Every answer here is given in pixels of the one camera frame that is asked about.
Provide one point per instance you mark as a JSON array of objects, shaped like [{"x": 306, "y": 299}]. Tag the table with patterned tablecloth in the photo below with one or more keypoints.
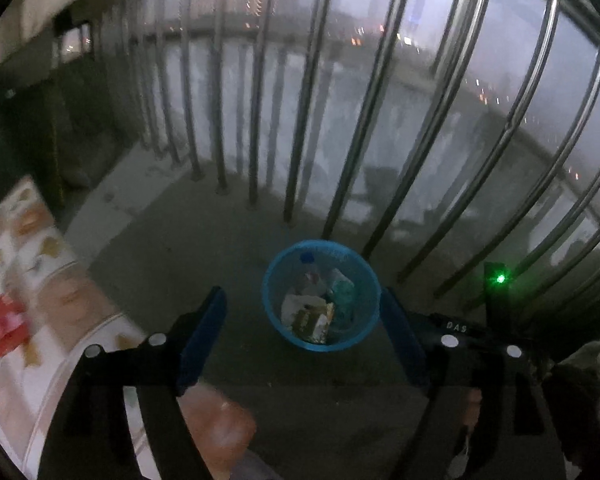
[{"x": 45, "y": 285}]

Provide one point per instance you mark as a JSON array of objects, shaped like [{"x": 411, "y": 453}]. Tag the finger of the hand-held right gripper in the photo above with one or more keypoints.
[{"x": 460, "y": 326}]

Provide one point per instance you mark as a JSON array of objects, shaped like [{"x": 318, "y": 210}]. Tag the clear plastic wrapper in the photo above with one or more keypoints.
[{"x": 342, "y": 292}]

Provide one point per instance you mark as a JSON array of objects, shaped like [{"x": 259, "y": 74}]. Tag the blue plastic waste basket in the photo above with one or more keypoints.
[{"x": 275, "y": 315}]

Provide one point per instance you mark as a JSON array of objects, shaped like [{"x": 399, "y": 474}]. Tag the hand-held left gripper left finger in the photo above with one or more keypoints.
[{"x": 200, "y": 340}]

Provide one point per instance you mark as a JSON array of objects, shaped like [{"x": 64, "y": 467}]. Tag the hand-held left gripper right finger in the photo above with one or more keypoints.
[{"x": 405, "y": 340}]

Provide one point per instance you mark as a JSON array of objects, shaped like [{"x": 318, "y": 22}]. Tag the metal balcony railing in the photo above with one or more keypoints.
[{"x": 311, "y": 85}]

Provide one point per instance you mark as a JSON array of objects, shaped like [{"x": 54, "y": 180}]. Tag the beige padded jacket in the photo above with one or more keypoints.
[{"x": 55, "y": 10}]

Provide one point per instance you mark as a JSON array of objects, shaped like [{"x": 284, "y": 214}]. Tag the red snack bag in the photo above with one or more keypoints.
[{"x": 5, "y": 322}]

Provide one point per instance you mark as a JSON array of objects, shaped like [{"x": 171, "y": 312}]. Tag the dark green cabinet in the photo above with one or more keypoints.
[{"x": 30, "y": 120}]

